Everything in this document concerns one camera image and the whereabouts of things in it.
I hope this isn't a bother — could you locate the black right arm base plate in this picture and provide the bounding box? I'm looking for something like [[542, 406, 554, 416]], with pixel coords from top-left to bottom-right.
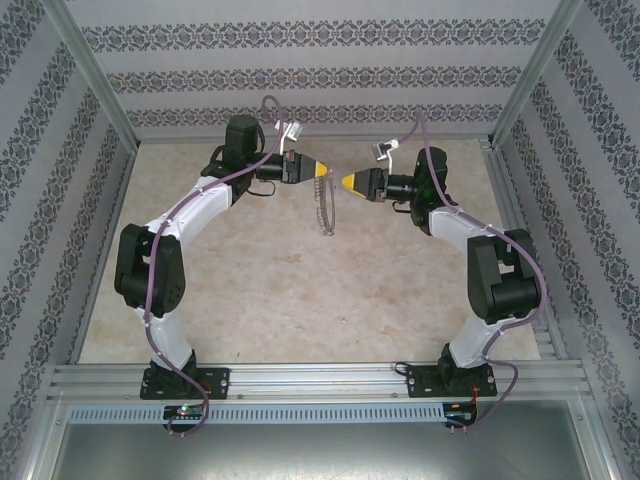
[[405, 363, 499, 400]]

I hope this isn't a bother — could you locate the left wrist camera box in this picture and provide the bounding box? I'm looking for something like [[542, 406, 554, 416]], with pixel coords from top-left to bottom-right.
[[274, 119, 304, 157]]

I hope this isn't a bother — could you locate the grey metal sheet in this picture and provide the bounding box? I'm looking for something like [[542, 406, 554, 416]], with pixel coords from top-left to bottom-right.
[[49, 422, 611, 480]]

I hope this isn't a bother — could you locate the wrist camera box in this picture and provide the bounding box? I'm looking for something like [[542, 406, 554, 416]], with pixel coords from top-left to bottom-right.
[[274, 119, 304, 157], [370, 140, 402, 176]]

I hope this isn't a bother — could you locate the aluminium frame post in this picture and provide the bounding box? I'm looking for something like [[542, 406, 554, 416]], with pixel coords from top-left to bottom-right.
[[42, 0, 141, 149], [487, 0, 586, 149]]

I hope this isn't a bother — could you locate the metal keyring with small rings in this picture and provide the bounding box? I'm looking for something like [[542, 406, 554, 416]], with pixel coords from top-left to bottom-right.
[[312, 172, 337, 236]]

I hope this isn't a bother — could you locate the aluminium mounting rail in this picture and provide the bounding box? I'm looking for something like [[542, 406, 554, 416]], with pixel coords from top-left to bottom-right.
[[47, 363, 589, 401]]

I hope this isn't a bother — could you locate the slotted grey cable duct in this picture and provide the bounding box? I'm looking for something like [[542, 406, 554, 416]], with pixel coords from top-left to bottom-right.
[[67, 403, 446, 425]]

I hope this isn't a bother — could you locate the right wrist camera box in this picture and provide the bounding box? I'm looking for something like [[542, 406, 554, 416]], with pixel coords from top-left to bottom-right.
[[370, 140, 402, 176]]

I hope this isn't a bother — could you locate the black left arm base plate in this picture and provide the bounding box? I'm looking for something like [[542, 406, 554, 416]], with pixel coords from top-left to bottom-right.
[[139, 367, 232, 401]]

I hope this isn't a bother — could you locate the left circuit board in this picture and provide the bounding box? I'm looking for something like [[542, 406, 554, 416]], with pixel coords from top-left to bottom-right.
[[163, 404, 207, 420]]

